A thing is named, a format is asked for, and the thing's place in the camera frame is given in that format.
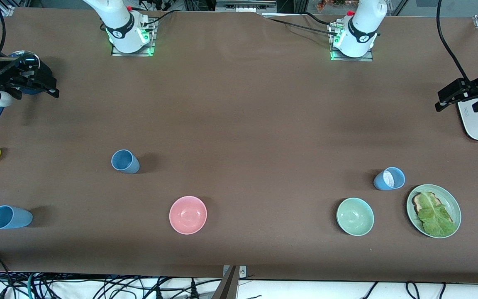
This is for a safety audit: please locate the dark metal bar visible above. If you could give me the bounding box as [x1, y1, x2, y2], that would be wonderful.
[211, 266, 239, 299]

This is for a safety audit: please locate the pink bowl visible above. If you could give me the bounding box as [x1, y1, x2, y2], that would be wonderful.
[169, 196, 207, 235]

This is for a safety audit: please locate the black base power cable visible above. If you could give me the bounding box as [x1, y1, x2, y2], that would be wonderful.
[303, 12, 335, 27]
[141, 9, 190, 26]
[260, 16, 339, 38]

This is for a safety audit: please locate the grey control box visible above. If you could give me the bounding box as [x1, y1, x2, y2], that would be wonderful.
[215, 0, 278, 14]

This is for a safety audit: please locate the colourful toy food pile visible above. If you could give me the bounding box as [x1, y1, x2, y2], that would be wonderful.
[316, 0, 358, 11]

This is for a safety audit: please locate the small metal table bracket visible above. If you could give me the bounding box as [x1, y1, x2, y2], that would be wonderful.
[222, 265, 247, 279]

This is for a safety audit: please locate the toast slice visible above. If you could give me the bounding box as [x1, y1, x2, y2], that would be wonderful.
[412, 191, 454, 225]

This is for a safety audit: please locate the pale green bowl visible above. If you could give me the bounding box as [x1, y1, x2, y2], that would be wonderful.
[336, 197, 375, 237]

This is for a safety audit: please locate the glass lid with blue knob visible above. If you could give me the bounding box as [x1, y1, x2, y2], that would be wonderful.
[9, 51, 41, 72]

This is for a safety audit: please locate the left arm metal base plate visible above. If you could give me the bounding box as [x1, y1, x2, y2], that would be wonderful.
[329, 23, 373, 62]

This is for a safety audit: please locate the blue cup with white residue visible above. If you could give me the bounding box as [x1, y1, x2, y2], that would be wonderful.
[373, 167, 405, 191]

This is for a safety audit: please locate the blue plastic cup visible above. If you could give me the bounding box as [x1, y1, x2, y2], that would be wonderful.
[0, 205, 33, 230]
[111, 149, 140, 174]

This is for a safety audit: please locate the pale green plate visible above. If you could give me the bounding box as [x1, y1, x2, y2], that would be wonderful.
[406, 184, 462, 239]

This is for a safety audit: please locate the green lettuce leaf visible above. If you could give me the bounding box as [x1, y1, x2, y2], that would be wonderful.
[417, 193, 458, 237]

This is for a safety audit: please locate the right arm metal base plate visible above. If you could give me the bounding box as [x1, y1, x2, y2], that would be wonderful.
[111, 19, 156, 57]

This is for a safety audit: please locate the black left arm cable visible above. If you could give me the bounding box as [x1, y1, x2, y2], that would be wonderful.
[437, 0, 471, 83]

